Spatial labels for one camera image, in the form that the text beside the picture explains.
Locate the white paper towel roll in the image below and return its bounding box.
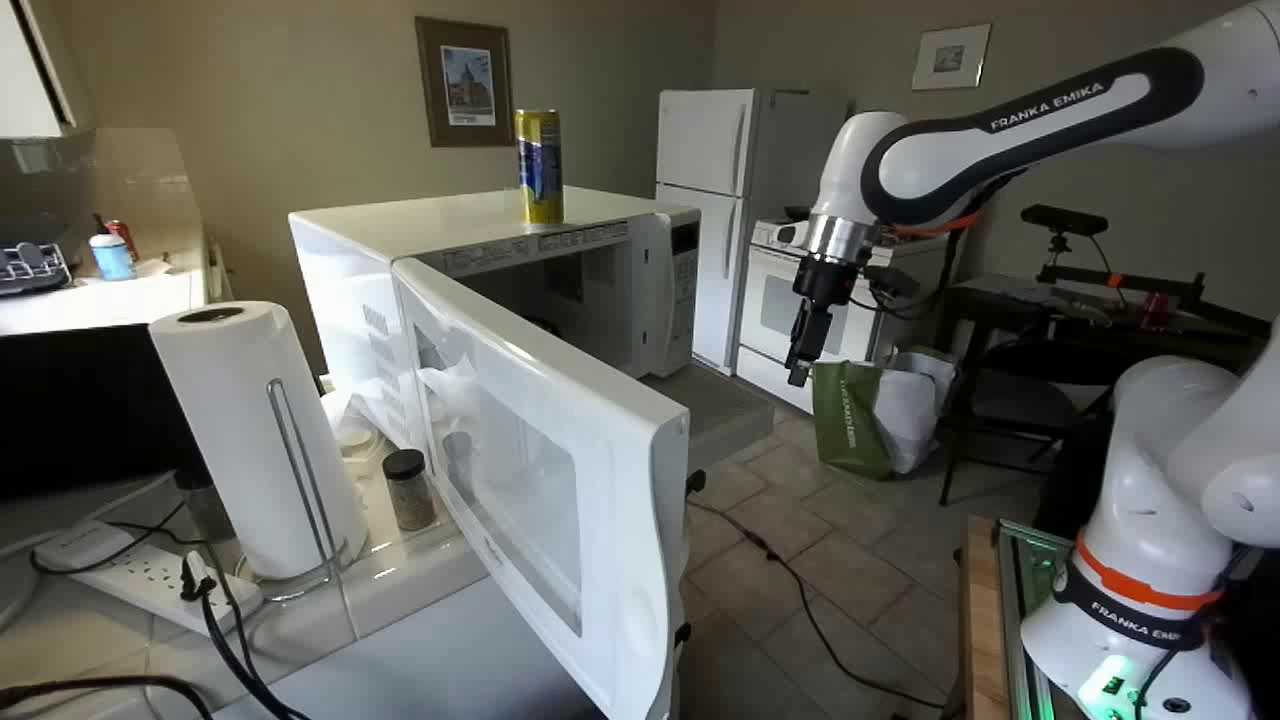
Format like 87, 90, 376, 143
150, 301, 367, 578

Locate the white power strip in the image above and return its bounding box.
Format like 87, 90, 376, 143
35, 521, 260, 632

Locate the small light framed picture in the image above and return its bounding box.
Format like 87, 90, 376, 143
914, 23, 991, 90

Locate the black camera on stand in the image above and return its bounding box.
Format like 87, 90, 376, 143
1019, 202, 1107, 265

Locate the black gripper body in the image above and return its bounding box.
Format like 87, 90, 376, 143
792, 258, 856, 361

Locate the white microwave door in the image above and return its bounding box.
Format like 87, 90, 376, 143
392, 265, 693, 720

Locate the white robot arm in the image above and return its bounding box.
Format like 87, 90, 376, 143
790, 0, 1280, 720

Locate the framed picture dark frame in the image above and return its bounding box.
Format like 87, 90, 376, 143
417, 17, 513, 146

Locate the black folding table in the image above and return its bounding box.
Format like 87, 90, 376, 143
941, 269, 1271, 500

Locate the small dark-lidded jar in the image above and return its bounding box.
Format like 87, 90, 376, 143
382, 449, 436, 532

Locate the black power cable on counter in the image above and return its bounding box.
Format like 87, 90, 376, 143
0, 491, 313, 720

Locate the metal paper towel holder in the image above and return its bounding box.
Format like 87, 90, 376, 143
244, 378, 367, 578

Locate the black monitor screen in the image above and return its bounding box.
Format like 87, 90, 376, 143
0, 322, 208, 500

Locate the white microwave body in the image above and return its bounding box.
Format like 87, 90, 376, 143
289, 183, 702, 443

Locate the green white shopping bag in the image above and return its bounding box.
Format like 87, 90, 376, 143
811, 349, 956, 481

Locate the black cable on floor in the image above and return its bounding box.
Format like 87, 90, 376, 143
683, 467, 954, 716

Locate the blue white bottle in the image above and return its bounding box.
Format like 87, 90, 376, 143
87, 231, 138, 278

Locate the white stove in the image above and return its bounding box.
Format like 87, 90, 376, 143
738, 220, 882, 412

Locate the white refrigerator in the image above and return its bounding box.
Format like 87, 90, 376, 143
657, 87, 848, 371

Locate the yellow blue spray can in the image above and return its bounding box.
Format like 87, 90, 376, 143
516, 106, 566, 227

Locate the dark dish rack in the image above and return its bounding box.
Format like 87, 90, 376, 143
0, 241, 73, 295

